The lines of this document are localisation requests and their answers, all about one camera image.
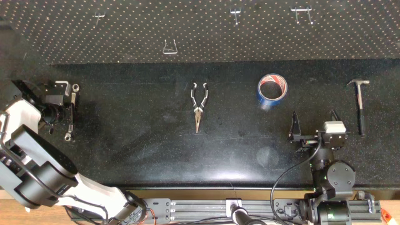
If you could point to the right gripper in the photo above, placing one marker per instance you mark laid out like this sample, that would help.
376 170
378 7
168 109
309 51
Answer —
334 140

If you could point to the roll of blue tape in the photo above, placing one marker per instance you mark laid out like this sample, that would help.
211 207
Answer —
265 100

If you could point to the black and white pliers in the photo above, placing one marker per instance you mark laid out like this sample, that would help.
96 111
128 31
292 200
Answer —
197 110

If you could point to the wrench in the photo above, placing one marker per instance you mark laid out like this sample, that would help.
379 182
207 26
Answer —
71 125

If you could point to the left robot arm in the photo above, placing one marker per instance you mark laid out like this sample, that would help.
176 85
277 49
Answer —
100 193

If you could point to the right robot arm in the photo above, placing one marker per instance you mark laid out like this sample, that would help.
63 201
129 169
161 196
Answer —
339 178

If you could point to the black pegboard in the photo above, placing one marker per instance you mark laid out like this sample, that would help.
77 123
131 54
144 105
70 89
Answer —
203 31

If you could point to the hammer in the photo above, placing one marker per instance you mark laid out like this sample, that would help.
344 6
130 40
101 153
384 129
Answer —
360 100

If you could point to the metal hook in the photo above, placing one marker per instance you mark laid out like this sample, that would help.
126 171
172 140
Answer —
301 9
235 12
170 52
99 14

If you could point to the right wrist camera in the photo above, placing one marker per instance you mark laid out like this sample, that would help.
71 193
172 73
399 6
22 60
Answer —
333 127

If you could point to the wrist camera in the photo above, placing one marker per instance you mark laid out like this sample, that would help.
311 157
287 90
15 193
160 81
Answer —
333 127
67 88

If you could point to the mounting rail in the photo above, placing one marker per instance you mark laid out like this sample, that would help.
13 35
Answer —
200 211

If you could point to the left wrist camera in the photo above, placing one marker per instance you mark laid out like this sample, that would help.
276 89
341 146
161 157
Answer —
67 88

